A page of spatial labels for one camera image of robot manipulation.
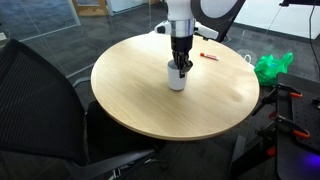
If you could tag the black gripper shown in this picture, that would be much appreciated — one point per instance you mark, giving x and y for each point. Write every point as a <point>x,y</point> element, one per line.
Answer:
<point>182,44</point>

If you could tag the white ceramic mug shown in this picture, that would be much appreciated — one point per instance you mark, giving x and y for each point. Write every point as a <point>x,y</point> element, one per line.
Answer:
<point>175,81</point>

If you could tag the red and white marker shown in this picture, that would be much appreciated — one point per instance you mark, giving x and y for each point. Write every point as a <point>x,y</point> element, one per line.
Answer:
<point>209,56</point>

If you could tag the green plastic bag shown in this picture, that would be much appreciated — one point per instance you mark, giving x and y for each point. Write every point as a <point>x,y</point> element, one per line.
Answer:
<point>270,68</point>

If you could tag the black perforated robot table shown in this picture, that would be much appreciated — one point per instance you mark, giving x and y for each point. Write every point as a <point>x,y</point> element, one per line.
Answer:
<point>300,111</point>

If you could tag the black mesh office chair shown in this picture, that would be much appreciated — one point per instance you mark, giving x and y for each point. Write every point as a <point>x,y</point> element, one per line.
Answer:
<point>33,100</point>

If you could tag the wooden furniture frame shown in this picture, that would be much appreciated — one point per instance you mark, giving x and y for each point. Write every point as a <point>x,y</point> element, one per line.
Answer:
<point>90,12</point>

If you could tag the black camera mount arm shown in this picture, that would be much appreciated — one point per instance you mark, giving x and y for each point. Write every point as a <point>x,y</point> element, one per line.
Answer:
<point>300,2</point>

